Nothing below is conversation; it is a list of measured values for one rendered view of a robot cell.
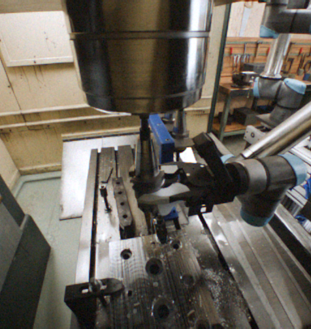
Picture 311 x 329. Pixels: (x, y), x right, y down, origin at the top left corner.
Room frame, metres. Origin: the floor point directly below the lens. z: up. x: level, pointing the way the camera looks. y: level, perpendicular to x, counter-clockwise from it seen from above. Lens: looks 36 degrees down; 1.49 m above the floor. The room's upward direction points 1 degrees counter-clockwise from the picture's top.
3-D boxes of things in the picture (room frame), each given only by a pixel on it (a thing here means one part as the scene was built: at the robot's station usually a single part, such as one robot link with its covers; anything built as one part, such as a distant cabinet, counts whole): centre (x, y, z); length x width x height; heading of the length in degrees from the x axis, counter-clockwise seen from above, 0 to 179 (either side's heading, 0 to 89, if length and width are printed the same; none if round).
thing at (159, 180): (0.26, 0.02, 1.27); 0.06 x 0.06 x 0.03
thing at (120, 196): (0.51, 0.13, 0.93); 0.26 x 0.05 x 0.06; 16
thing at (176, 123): (0.54, -0.08, 1.26); 0.04 x 0.04 x 0.07
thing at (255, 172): (0.31, -0.19, 1.23); 0.08 x 0.05 x 0.08; 11
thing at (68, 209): (0.90, 0.14, 0.75); 0.89 x 0.70 x 0.26; 101
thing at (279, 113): (1.07, -0.78, 1.09); 0.15 x 0.15 x 0.10
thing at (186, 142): (0.49, -0.09, 1.21); 0.07 x 0.05 x 0.01; 101
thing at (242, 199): (0.34, -0.26, 1.13); 0.11 x 0.08 x 0.11; 12
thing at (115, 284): (0.18, 0.15, 0.97); 0.13 x 0.03 x 0.15; 101
